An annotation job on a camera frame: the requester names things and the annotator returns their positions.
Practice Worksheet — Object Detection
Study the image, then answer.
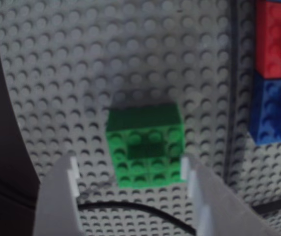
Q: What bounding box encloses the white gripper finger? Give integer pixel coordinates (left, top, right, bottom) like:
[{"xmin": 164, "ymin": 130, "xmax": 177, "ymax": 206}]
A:
[
  {"xmin": 33, "ymin": 153, "xmax": 83, "ymax": 236},
  {"xmin": 180, "ymin": 154, "xmax": 274, "ymax": 236}
]

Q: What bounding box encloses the green lego cube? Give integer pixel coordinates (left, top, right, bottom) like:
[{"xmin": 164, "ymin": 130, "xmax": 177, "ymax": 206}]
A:
[{"xmin": 105, "ymin": 102, "xmax": 187, "ymax": 189}]

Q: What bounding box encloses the black cable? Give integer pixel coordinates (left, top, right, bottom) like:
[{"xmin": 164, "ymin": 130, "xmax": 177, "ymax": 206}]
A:
[{"xmin": 77, "ymin": 201, "xmax": 198, "ymax": 236}]

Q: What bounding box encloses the red lego cube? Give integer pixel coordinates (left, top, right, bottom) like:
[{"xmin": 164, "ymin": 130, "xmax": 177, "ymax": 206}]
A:
[{"xmin": 255, "ymin": 1, "xmax": 281, "ymax": 80}]

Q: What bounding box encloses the grey lego baseplate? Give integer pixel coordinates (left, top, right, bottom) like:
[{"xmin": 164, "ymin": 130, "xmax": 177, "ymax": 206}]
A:
[{"xmin": 0, "ymin": 0, "xmax": 281, "ymax": 236}]

